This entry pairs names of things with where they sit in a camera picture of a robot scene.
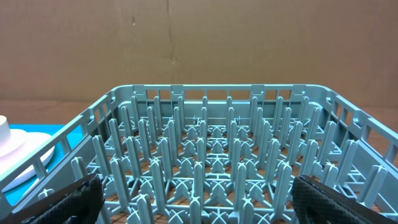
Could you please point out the grey plastic dish rack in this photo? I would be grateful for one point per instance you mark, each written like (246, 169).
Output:
(218, 153)

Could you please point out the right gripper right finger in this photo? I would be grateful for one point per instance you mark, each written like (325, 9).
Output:
(315, 203)

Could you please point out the large pink plate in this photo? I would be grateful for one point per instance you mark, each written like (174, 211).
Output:
(19, 158)

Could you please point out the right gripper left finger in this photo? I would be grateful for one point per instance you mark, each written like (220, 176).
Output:
(79, 202)

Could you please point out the cream plastic cup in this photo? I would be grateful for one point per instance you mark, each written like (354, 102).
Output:
(3, 127)

